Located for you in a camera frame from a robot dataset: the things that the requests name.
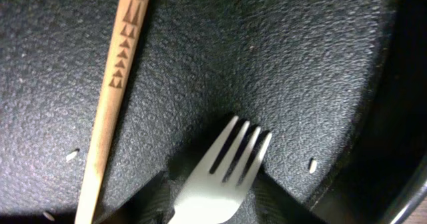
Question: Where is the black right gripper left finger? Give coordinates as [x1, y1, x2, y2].
[96, 171, 171, 224]

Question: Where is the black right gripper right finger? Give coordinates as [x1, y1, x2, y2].
[252, 169, 326, 224]

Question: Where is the white plastic fork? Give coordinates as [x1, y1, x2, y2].
[169, 116, 272, 224]

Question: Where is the round black tray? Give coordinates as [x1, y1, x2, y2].
[1, 0, 426, 223]

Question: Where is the wooden chopstick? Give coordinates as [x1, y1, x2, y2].
[74, 0, 149, 224]

